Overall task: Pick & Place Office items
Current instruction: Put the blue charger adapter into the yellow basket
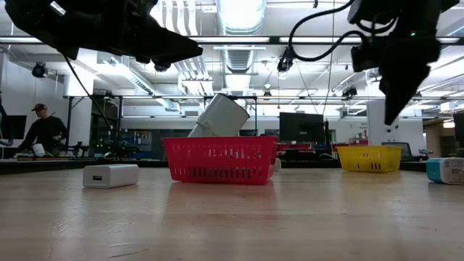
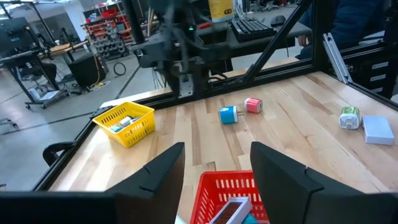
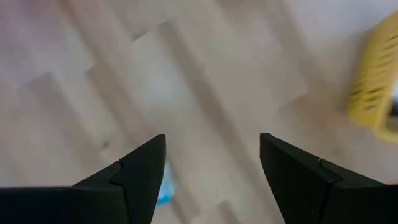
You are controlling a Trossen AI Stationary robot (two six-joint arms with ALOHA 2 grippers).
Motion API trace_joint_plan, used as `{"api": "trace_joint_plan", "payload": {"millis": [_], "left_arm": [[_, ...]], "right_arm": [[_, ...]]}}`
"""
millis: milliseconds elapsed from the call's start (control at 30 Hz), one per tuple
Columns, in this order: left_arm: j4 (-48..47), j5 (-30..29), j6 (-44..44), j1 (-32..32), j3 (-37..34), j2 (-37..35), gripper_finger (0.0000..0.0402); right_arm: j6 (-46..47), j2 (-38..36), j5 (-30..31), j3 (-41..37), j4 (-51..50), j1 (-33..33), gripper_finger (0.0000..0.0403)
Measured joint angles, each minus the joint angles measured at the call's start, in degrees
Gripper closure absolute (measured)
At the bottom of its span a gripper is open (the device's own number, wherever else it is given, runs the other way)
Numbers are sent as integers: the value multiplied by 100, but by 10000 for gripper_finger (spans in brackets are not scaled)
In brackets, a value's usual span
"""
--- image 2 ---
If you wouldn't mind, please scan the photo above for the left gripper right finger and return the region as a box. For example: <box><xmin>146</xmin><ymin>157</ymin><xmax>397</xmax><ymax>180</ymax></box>
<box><xmin>251</xmin><ymin>141</ymin><xmax>377</xmax><ymax>224</ymax></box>

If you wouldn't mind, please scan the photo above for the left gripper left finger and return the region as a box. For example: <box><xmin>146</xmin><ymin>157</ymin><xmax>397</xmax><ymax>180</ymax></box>
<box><xmin>105</xmin><ymin>142</ymin><xmax>186</xmax><ymax>224</ymax></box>

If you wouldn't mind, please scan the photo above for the teal power bank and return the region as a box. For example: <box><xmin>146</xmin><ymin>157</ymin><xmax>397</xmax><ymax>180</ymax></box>
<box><xmin>241</xmin><ymin>213</ymin><xmax>259</xmax><ymax>224</ymax></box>

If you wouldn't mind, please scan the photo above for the white charger with printed label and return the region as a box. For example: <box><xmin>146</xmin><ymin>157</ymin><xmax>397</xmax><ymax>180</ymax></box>
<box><xmin>338</xmin><ymin>106</ymin><xmax>362</xmax><ymax>131</ymax></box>

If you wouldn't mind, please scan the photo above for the white box charger USB port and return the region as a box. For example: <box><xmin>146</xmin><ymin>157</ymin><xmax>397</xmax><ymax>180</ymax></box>
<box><xmin>361</xmin><ymin>115</ymin><xmax>396</xmax><ymax>146</ymax></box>

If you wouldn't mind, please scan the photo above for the red parts bin rack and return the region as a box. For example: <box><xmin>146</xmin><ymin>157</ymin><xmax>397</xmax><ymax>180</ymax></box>
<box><xmin>81</xmin><ymin>12</ymin><xmax>133</xmax><ymax>60</ymax></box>

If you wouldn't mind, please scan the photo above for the yellow plastic basket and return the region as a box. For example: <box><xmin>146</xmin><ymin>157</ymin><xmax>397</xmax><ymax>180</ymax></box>
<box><xmin>92</xmin><ymin>101</ymin><xmax>156</xmax><ymax>149</ymax></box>

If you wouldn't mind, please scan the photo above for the red plastic basket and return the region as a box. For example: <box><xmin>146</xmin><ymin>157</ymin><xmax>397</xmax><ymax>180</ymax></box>
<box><xmin>190</xmin><ymin>170</ymin><xmax>270</xmax><ymax>224</ymax></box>

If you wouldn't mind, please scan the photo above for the black floor bin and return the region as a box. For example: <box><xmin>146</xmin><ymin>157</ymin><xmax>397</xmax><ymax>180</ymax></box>
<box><xmin>67</xmin><ymin>52</ymin><xmax>109</xmax><ymax>90</ymax></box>

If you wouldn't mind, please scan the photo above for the yellow and white box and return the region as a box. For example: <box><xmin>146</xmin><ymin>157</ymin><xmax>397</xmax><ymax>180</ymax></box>
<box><xmin>207</xmin><ymin>0</ymin><xmax>236</xmax><ymax>24</ymax></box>

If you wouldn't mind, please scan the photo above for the pink and white charger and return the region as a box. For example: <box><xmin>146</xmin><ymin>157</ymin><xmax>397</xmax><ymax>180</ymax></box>
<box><xmin>243</xmin><ymin>97</ymin><xmax>264</xmax><ymax>114</ymax></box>

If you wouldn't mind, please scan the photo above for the black keyboard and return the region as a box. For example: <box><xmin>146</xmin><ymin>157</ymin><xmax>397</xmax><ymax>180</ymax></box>
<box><xmin>230</xmin><ymin>17</ymin><xmax>277</xmax><ymax>44</ymax></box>

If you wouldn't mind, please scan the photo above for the dark grey desk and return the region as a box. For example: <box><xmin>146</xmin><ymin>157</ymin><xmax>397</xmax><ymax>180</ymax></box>
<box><xmin>198</xmin><ymin>18</ymin><xmax>312</xmax><ymax>60</ymax></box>

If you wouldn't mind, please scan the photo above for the black computer mouse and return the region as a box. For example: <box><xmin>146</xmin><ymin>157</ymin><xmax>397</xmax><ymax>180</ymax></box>
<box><xmin>269</xmin><ymin>14</ymin><xmax>287</xmax><ymax>28</ymax></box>

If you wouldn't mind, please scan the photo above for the black computer monitor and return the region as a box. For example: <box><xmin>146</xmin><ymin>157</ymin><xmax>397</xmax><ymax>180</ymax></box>
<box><xmin>0</xmin><ymin>17</ymin><xmax>34</xmax><ymax>57</ymax></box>

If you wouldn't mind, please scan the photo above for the black drawer cabinet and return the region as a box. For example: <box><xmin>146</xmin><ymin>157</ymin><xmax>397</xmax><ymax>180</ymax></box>
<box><xmin>340</xmin><ymin>40</ymin><xmax>398</xmax><ymax>99</ymax></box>

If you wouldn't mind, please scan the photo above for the silver aluminium extrusion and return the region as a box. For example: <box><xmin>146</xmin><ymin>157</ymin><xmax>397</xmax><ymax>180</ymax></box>
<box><xmin>322</xmin><ymin>32</ymin><xmax>354</xmax><ymax>85</ymax></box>

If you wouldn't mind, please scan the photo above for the person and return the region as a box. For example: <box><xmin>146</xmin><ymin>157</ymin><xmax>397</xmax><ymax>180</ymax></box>
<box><xmin>294</xmin><ymin>0</ymin><xmax>388</xmax><ymax>60</ymax></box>

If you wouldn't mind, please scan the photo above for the black rig frame post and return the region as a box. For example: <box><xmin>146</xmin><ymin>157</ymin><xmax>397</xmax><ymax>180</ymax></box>
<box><xmin>122</xmin><ymin>0</ymin><xmax>147</xmax><ymax>44</ymax></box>
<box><xmin>312</xmin><ymin>0</ymin><xmax>331</xmax><ymax>73</ymax></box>

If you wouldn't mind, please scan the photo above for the black coiled floor cable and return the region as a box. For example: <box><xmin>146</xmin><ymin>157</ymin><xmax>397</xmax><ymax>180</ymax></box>
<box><xmin>113</xmin><ymin>61</ymin><xmax>127</xmax><ymax>77</ymax></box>

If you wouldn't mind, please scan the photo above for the black table side rail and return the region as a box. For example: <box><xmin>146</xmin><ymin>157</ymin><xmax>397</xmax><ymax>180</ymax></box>
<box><xmin>323</xmin><ymin>70</ymin><xmax>398</xmax><ymax>111</ymax></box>
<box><xmin>32</xmin><ymin>105</ymin><xmax>105</xmax><ymax>191</ymax></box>

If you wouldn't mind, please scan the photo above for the black curved handle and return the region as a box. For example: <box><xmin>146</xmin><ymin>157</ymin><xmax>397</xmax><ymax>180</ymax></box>
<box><xmin>42</xmin><ymin>141</ymin><xmax>76</xmax><ymax>167</ymax></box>

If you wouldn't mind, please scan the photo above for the black table end rail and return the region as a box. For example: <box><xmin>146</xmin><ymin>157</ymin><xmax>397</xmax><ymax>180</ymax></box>
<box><xmin>99</xmin><ymin>63</ymin><xmax>315</xmax><ymax>110</ymax></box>

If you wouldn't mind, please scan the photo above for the black diagonal frame strut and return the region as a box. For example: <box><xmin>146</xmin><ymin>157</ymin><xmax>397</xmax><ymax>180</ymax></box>
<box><xmin>242</xmin><ymin>0</ymin><xmax>313</xmax><ymax>84</ymax></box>

